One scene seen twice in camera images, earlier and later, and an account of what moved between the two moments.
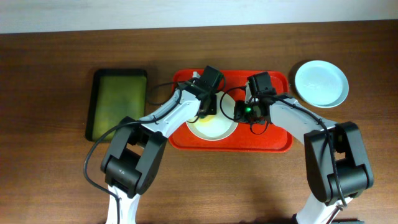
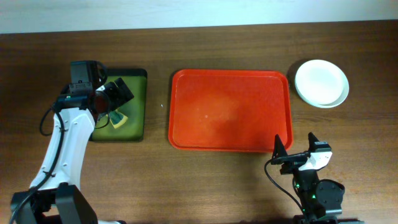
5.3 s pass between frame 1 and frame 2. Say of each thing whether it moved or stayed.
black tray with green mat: stayed
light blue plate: stayed
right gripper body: moved
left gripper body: moved
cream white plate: moved
